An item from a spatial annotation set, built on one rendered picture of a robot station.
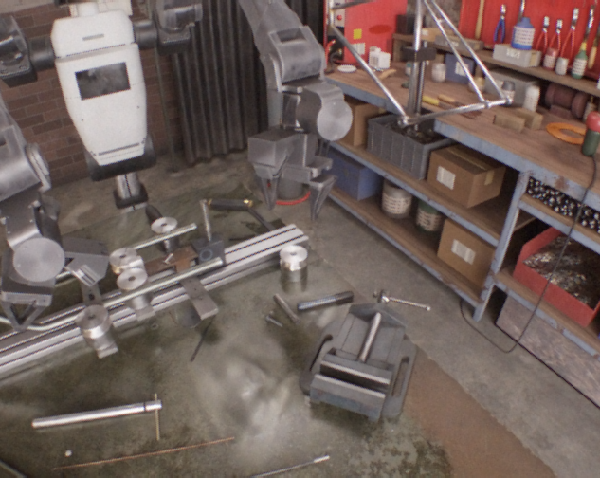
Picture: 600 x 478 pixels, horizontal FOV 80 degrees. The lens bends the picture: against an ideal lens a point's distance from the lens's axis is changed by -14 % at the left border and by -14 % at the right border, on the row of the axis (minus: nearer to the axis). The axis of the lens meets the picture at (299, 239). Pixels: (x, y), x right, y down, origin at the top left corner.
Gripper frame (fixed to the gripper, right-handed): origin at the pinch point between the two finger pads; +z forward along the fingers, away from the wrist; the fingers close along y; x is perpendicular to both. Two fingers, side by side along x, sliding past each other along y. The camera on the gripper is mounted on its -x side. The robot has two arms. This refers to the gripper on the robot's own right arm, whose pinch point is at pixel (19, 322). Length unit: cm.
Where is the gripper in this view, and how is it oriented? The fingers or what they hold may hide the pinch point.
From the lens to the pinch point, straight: 67.3
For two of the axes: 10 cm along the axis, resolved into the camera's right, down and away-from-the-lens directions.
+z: -4.1, 8.6, 3.0
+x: -7.4, -1.2, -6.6
